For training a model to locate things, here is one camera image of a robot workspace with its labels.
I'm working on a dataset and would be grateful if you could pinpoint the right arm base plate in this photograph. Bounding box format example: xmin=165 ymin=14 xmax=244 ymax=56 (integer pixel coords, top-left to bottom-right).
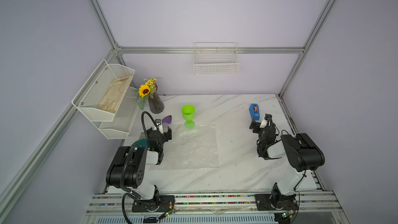
xmin=255 ymin=194 xmax=299 ymax=211

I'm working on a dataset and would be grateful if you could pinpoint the clear bubble wrap sheet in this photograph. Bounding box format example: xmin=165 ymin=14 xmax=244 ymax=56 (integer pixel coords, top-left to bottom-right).
xmin=150 ymin=124 xmax=219 ymax=171

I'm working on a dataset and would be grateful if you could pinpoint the dark glass flower vase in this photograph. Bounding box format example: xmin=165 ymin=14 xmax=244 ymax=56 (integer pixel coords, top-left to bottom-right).
xmin=148 ymin=92 xmax=164 ymax=114

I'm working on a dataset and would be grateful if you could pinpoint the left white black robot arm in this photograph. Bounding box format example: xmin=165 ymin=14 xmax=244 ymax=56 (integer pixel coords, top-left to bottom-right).
xmin=106 ymin=127 xmax=172 ymax=203

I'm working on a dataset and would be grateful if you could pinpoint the beige cloth in shelf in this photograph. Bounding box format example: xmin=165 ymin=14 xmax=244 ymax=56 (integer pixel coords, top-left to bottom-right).
xmin=97 ymin=75 xmax=133 ymax=114

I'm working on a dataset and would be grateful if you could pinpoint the purple pink spatula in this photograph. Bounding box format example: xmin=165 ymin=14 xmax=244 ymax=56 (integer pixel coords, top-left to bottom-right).
xmin=162 ymin=115 xmax=172 ymax=128

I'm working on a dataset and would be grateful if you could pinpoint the white wire wall basket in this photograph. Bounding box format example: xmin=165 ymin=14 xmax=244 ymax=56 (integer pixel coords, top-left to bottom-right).
xmin=193 ymin=42 xmax=240 ymax=75

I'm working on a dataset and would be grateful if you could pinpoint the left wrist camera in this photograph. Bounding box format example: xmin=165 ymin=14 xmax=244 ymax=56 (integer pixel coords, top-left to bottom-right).
xmin=155 ymin=119 xmax=162 ymax=128

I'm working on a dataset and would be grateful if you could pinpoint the green plastic wine glass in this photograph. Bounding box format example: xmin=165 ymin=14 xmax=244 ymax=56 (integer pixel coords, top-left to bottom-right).
xmin=181 ymin=104 xmax=195 ymax=129

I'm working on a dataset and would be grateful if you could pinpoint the green silicone spatula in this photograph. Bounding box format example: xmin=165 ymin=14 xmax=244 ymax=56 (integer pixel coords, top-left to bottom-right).
xmin=131 ymin=139 xmax=148 ymax=147

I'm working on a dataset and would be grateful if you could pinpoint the aluminium rail front frame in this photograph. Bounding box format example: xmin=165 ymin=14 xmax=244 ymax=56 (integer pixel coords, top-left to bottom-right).
xmin=83 ymin=190 xmax=349 ymax=224

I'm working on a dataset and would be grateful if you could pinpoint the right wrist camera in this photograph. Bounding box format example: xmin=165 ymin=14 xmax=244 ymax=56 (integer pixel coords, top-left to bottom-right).
xmin=260 ymin=117 xmax=268 ymax=129

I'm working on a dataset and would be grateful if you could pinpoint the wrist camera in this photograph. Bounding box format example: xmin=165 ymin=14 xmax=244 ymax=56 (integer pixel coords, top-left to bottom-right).
xmin=155 ymin=119 xmax=162 ymax=128
xmin=260 ymin=117 xmax=268 ymax=129

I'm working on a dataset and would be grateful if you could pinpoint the artificial sunflower bouquet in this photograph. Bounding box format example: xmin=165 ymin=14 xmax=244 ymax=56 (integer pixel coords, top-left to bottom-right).
xmin=135 ymin=77 xmax=158 ymax=110

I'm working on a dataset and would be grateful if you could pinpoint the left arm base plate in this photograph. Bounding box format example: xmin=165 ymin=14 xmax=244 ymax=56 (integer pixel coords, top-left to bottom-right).
xmin=131 ymin=195 xmax=175 ymax=213

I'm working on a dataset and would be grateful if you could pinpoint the white mesh two-tier shelf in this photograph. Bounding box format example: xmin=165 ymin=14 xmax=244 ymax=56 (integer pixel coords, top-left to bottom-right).
xmin=72 ymin=60 xmax=138 ymax=140

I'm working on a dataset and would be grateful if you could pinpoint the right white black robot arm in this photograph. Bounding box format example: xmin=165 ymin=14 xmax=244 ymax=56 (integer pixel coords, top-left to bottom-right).
xmin=249 ymin=114 xmax=325 ymax=210

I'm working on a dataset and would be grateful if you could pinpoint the blue tape dispenser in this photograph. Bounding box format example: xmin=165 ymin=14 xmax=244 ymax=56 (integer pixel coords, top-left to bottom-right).
xmin=249 ymin=103 xmax=260 ymax=121

